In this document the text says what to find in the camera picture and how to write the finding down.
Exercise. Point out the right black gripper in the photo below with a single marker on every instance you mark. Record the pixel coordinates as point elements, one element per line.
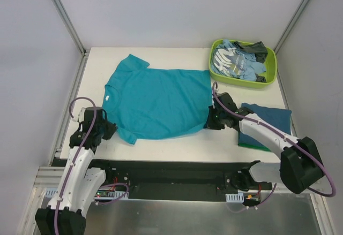
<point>213,120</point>

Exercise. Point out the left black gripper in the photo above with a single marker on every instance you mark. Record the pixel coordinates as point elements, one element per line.
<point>107,129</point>

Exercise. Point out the teal t-shirt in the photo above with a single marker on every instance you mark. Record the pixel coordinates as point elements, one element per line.
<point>156,104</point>

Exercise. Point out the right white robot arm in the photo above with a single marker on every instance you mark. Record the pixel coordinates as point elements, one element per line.
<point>299,164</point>

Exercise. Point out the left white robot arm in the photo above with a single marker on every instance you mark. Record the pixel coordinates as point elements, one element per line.
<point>66,211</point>

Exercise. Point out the light blue printed t-shirt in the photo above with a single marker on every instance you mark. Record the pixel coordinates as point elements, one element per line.
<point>228,62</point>

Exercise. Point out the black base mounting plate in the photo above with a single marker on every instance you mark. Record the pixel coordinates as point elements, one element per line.
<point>180,181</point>

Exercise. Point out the folded dark blue t-shirt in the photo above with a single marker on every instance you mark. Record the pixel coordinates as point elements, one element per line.
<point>281,119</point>

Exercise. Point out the lime green plastic basket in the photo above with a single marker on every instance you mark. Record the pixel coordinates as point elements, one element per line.
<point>270,74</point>

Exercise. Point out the dark grey garment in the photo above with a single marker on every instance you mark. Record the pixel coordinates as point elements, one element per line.
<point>255,52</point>

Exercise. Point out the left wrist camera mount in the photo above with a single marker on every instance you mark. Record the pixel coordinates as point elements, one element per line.
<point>80,117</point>

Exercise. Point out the right white cable duct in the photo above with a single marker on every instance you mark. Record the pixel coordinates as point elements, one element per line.
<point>235,198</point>

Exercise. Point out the white cable duct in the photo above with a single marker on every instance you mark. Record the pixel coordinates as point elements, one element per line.
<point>102,194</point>
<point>235,198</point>

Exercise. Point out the left white cable duct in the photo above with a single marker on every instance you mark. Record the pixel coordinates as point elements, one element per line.
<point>102,194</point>

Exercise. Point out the left aluminium frame post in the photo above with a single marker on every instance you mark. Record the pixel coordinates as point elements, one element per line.
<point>69,26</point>

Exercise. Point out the aluminium frame post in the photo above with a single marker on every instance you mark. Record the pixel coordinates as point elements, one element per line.
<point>292,23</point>
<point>69,26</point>

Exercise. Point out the right aluminium frame post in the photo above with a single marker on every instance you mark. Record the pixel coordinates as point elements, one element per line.
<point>292,23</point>

